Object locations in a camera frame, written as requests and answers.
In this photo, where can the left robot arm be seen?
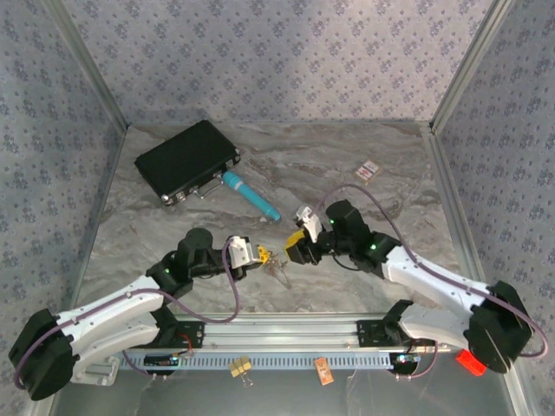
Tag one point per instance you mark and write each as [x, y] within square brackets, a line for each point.
[112, 312]

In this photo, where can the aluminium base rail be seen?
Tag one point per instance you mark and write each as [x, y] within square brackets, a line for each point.
[277, 333]

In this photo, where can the white plastic bracket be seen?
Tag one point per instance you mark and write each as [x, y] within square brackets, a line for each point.
[102, 372]

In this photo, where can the aluminium frame post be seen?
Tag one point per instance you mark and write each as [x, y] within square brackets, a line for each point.
[92, 65]
[468, 65]

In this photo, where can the teal marker pen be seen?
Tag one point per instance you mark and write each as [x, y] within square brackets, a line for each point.
[249, 195]

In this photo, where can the aluminium side frame rail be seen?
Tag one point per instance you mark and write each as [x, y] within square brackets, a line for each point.
[444, 173]
[108, 173]

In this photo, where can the red plastic block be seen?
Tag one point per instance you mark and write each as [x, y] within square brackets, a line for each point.
[470, 365]

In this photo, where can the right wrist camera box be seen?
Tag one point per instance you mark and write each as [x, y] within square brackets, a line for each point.
[310, 223]

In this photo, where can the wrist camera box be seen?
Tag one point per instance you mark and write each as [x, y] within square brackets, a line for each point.
[242, 252]
[310, 223]

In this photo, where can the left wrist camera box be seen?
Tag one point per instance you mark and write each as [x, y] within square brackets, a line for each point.
[242, 252]

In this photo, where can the playing card box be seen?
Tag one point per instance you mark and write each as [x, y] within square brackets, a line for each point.
[367, 171]

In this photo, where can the black hard case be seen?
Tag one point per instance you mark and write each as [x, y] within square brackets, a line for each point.
[186, 156]

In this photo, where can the gold binder clip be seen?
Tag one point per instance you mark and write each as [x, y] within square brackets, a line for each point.
[239, 367]

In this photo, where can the orange paper tag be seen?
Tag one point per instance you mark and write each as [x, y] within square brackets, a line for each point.
[324, 372]

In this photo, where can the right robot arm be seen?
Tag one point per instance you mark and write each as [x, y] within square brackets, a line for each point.
[433, 277]

